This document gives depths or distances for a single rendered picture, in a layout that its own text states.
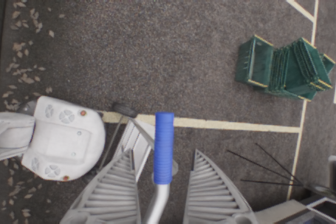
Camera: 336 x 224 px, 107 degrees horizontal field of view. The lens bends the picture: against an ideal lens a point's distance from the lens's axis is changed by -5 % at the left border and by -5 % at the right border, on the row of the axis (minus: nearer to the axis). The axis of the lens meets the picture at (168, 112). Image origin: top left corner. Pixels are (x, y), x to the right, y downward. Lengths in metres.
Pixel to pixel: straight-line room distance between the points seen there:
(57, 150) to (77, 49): 0.87
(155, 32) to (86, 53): 0.73
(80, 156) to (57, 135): 0.22
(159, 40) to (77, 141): 1.25
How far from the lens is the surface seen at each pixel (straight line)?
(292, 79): 2.22
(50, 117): 1.20
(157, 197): 0.29
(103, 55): 1.51
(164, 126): 0.23
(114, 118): 1.45
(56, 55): 1.57
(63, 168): 1.23
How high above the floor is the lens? 1.44
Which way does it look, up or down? 68 degrees down
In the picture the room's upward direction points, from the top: 103 degrees clockwise
